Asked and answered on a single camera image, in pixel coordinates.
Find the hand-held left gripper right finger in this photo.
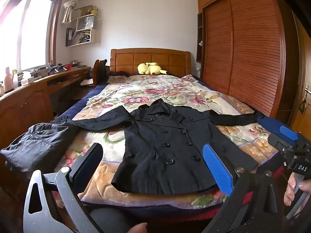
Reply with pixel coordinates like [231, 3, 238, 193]
[202, 144, 280, 233]

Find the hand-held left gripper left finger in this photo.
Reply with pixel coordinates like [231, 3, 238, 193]
[23, 143, 105, 233]

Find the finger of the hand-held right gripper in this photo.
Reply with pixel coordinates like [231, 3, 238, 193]
[279, 125, 302, 142]
[257, 116, 277, 136]

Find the black double-breasted coat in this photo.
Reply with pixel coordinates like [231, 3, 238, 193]
[55, 99, 265, 195]

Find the person's right hand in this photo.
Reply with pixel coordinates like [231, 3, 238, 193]
[283, 177, 311, 207]

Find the person's left hand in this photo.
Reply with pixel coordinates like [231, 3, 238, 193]
[126, 223, 148, 233]

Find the dark grey folded garment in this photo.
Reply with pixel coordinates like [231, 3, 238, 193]
[0, 123, 80, 173]

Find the person's leg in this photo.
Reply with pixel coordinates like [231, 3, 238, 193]
[89, 206, 146, 233]

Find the wooden slatted wardrobe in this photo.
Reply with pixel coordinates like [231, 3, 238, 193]
[196, 0, 295, 124]

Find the wooden door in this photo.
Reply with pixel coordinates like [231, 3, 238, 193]
[289, 12, 311, 136]

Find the wooden desk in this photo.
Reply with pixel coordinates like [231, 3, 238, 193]
[0, 67, 91, 151]

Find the wooden chair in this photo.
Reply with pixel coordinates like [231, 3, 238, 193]
[93, 59, 109, 88]

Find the floral blanket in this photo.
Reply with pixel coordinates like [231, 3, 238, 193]
[55, 74, 280, 209]

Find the yellow plush toy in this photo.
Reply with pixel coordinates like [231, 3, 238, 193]
[136, 62, 168, 76]

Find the pink bottle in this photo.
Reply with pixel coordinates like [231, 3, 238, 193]
[3, 66, 14, 92]

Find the wooden bed headboard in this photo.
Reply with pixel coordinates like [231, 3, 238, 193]
[110, 48, 191, 77]

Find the window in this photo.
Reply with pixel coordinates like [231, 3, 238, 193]
[0, 0, 66, 71]

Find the tied white curtain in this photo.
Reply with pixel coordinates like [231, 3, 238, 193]
[62, 0, 83, 24]

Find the white wall shelf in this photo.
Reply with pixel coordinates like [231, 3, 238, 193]
[65, 5, 101, 47]

